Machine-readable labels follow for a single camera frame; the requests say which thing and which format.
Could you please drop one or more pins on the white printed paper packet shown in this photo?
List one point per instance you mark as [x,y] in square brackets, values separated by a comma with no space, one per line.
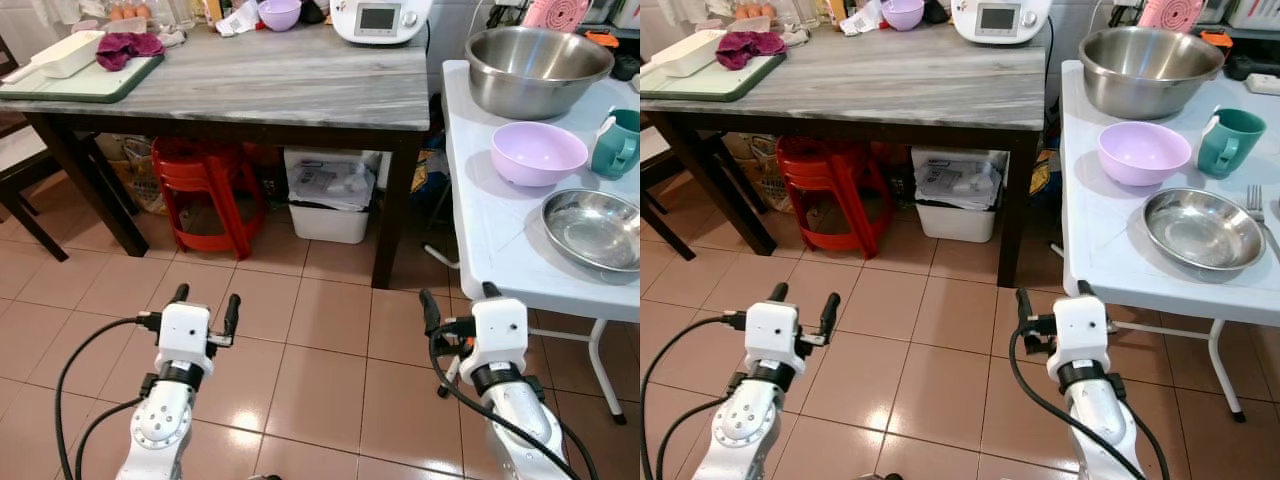
[862,18]
[238,18]

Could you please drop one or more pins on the white plastic bin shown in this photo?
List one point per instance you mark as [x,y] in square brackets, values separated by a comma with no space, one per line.
[955,222]
[330,222]

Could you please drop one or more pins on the teal mug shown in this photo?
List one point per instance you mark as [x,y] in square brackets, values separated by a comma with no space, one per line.
[618,150]
[1232,148]

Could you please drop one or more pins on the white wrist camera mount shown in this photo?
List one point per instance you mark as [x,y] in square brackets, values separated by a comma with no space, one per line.
[183,333]
[771,330]
[1081,327]
[499,330]

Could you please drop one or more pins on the large deep steel bowl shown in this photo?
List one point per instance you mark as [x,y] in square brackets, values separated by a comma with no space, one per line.
[535,75]
[1150,75]

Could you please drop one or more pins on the magenta cloth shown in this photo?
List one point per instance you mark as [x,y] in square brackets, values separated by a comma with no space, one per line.
[750,47]
[130,48]

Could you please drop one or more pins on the large lilac plastic bowl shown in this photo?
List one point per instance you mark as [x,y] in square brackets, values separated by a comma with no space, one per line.
[1142,158]
[535,158]

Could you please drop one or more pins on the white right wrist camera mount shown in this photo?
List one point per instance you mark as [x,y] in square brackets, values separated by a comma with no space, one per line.
[499,330]
[1081,327]

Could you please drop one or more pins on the red plastic stool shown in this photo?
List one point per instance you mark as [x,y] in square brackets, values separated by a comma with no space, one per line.
[830,175]
[205,175]

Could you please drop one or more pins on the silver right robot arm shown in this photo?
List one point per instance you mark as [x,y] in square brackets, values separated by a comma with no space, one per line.
[1100,425]
[525,425]

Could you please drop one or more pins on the white rectangular container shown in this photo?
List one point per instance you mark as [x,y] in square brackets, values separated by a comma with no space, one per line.
[690,50]
[68,52]

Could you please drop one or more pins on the shallow steel dish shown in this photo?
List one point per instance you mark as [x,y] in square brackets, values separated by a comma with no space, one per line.
[595,228]
[1205,228]

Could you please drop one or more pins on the orange and black tool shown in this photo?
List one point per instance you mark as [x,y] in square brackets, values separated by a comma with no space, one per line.
[1216,39]
[602,40]

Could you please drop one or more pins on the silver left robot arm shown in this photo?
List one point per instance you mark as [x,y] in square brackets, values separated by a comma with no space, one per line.
[163,425]
[742,425]

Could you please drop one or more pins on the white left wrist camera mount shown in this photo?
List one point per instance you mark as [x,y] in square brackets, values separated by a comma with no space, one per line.
[183,333]
[771,330]

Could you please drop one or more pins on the green rimmed cutting board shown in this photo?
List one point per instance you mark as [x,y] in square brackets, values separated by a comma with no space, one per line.
[75,88]
[700,85]

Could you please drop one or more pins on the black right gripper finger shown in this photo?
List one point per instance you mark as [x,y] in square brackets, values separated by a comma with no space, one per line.
[1024,310]
[430,312]
[1086,289]
[491,291]

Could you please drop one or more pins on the white kitchen appliance with display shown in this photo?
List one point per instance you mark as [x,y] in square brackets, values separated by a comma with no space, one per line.
[380,20]
[1000,20]

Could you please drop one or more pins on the pink perforated item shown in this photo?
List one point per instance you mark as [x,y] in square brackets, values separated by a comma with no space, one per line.
[1170,13]
[555,13]

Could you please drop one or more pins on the small purple bowl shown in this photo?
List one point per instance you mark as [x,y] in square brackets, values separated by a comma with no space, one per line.
[279,14]
[903,13]

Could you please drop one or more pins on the white folding table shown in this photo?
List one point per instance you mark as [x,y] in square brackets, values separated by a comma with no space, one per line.
[1110,240]
[500,225]

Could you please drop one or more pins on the steel fork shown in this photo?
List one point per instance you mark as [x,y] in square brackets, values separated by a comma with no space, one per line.
[1256,205]

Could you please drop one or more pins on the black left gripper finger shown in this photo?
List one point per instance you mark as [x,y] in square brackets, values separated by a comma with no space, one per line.
[180,294]
[830,312]
[778,292]
[231,314]

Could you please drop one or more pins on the dark wooden chair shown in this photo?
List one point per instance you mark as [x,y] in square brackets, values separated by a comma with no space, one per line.
[20,175]
[660,195]

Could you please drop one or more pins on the dark table with marble top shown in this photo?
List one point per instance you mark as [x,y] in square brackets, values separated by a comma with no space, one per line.
[900,85]
[280,85]

